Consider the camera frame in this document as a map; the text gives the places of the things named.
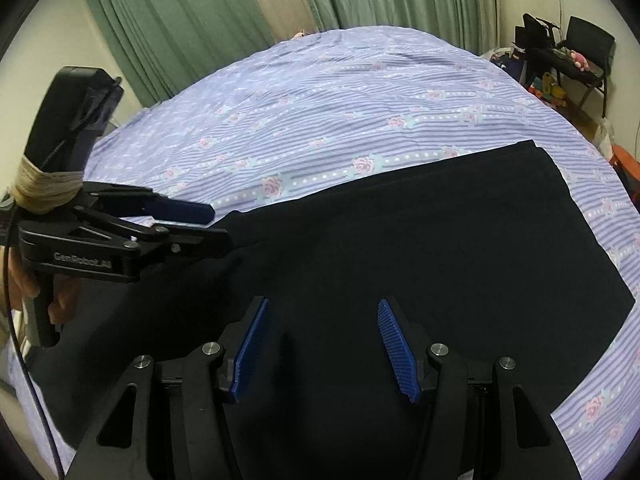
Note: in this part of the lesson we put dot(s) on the black folding chair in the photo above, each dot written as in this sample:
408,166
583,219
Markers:
595,44

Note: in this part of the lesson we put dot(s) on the colourful toys on floor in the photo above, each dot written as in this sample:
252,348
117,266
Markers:
547,89

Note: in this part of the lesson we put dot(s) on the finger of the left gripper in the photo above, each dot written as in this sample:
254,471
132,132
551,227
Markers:
181,211
189,242

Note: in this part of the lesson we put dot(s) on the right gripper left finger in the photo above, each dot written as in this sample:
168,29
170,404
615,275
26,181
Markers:
165,420

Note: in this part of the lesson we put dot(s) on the orange stool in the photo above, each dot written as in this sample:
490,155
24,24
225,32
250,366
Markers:
625,166

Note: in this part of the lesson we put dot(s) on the black pants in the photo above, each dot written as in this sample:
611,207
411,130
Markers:
488,252

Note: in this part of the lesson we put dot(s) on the person left hand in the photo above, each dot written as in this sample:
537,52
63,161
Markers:
23,285

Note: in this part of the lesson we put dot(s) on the lavender floral bed cover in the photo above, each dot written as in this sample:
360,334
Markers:
330,109

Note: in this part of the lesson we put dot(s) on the pink plush toy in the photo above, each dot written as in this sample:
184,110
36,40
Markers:
579,61

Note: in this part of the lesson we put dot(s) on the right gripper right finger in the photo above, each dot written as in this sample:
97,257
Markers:
484,418

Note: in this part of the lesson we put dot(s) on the black bag on chair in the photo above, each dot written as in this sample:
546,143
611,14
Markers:
535,33

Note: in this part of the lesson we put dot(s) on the green curtain left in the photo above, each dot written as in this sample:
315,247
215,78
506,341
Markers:
164,46

